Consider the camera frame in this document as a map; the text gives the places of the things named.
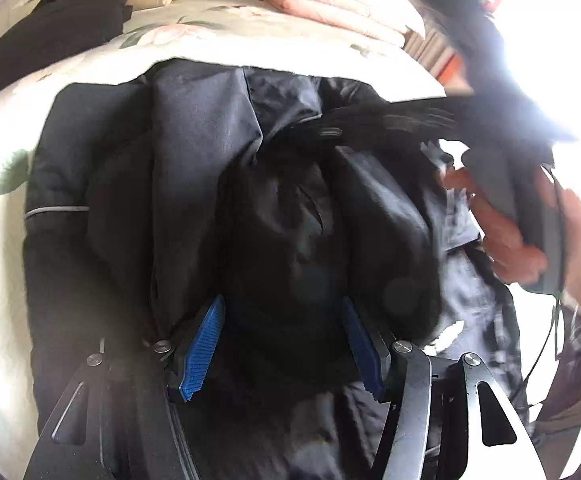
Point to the person's right hand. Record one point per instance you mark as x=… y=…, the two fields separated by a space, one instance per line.
x=505 y=245

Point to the pink folded quilt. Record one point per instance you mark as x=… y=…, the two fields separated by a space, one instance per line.
x=320 y=2

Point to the beige curtain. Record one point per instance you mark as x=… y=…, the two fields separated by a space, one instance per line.
x=430 y=50

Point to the black hooded jacket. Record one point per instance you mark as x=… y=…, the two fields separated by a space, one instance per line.
x=280 y=240

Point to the orange curtain strip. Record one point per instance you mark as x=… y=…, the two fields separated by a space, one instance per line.
x=453 y=72

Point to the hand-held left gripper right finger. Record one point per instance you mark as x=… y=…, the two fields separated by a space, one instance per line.
x=363 y=355

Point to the black folded garment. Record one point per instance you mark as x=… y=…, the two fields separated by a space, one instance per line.
x=70 y=25

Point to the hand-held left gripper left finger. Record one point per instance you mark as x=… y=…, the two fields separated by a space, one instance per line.
x=203 y=350

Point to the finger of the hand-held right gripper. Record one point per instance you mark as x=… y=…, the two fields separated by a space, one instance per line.
x=395 y=107
x=370 y=132

